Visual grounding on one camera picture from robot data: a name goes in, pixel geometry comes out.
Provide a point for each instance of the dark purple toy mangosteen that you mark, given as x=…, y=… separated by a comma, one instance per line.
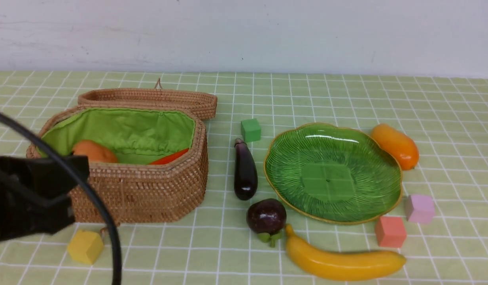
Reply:
x=267, y=218

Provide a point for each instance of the green checkered tablecloth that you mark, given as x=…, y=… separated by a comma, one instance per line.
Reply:
x=447, y=117

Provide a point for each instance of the pink foam cube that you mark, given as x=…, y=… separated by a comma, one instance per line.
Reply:
x=419, y=209

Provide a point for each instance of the green glass leaf plate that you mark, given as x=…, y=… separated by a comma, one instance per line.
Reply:
x=333, y=174

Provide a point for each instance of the yellow toy banana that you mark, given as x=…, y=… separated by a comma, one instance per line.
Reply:
x=341, y=266

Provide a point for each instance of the woven wicker basket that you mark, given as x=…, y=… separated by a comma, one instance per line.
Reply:
x=150, y=193

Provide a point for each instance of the red foam cube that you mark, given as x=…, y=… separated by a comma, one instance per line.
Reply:
x=390, y=232

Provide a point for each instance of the green fabric basket liner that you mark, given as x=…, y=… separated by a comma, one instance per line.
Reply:
x=135, y=136

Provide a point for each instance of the purple toy eggplant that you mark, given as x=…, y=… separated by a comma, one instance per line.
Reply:
x=245, y=173

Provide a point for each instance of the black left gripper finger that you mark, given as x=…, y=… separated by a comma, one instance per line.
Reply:
x=43, y=175
x=53, y=216

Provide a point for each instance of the woven wicker basket lid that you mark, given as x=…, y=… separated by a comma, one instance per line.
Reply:
x=202, y=105

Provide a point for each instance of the green foam cube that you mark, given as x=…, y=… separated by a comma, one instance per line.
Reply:
x=250, y=130

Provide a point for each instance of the yellow foam block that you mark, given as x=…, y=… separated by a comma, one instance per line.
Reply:
x=85, y=247

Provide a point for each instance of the orange toy mango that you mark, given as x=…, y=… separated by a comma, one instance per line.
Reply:
x=397, y=144

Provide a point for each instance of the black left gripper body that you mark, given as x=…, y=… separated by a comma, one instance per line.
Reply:
x=15, y=221

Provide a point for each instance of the red toy chili pepper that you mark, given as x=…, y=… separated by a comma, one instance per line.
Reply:
x=170, y=158

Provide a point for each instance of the brown toy potato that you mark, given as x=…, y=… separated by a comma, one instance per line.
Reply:
x=95, y=152

